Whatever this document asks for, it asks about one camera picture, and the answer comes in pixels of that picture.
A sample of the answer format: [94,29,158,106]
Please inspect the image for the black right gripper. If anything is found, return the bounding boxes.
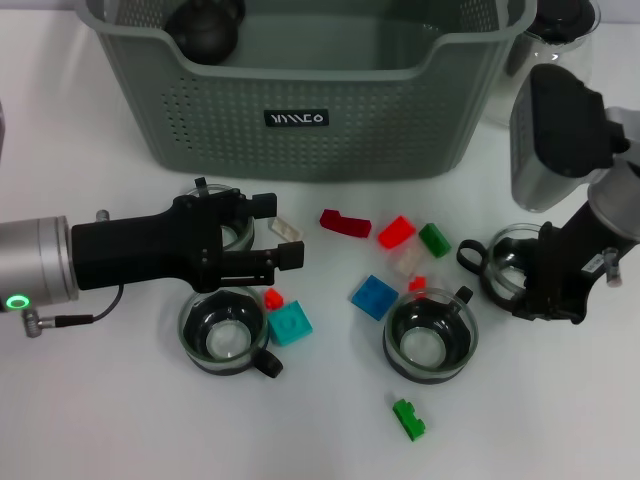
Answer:
[512,199,632,325]

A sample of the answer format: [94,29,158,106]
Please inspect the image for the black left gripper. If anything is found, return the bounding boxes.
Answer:
[71,189,307,295]

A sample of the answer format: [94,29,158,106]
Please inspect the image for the glass teacup black sleeve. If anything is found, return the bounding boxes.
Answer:
[382,285,480,386]
[175,176,257,253]
[177,285,285,381]
[457,222,551,314]

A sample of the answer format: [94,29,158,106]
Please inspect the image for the blue square toy plate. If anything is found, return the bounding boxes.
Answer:
[350,273,400,321]

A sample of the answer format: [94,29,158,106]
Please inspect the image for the grey perforated storage basket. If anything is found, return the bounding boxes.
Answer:
[84,0,539,184]

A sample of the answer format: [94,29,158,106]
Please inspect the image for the white toy brick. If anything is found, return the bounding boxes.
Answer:
[269,215,305,245]

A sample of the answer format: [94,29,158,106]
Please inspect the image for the dark red toy brick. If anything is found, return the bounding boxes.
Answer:
[319,208,372,240]

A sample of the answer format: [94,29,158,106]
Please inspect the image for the teal square toy brick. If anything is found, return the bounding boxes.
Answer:
[267,299,315,348]

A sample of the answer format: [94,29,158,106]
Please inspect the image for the bright red sloped brick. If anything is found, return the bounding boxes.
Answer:
[377,214,417,250]

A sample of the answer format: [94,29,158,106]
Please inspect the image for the translucent pale toy brick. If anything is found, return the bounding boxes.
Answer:
[387,245,426,281]

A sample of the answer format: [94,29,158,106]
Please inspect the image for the green stepped toy brick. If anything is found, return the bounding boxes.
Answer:
[392,398,427,443]

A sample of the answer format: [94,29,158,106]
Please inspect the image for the clear glass teapot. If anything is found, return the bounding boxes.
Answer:
[480,0,604,132]

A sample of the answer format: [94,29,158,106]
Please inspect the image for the black round teapot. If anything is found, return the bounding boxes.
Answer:
[163,0,246,65]

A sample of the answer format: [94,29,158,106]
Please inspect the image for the black teapot lid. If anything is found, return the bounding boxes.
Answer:
[535,0,601,47]

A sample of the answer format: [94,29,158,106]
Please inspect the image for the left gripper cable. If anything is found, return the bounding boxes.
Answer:
[22,285,125,340]

